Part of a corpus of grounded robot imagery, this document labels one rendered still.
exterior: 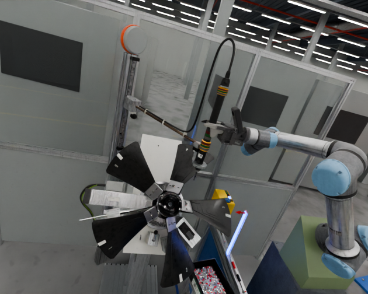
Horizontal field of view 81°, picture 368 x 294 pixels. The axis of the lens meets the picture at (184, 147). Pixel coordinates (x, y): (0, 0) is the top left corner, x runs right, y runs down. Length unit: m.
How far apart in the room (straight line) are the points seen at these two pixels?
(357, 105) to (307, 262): 4.04
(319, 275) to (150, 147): 1.10
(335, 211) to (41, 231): 2.17
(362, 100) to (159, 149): 4.26
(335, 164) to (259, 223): 1.69
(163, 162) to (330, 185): 0.88
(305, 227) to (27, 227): 2.12
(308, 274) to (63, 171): 1.72
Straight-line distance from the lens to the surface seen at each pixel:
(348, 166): 0.92
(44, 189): 2.09
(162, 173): 1.36
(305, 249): 1.33
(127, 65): 1.43
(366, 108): 5.19
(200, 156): 0.99
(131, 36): 1.42
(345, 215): 1.03
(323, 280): 1.41
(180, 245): 1.18
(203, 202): 1.22
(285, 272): 1.44
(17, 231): 2.46
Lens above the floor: 1.86
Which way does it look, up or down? 22 degrees down
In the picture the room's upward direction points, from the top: 16 degrees clockwise
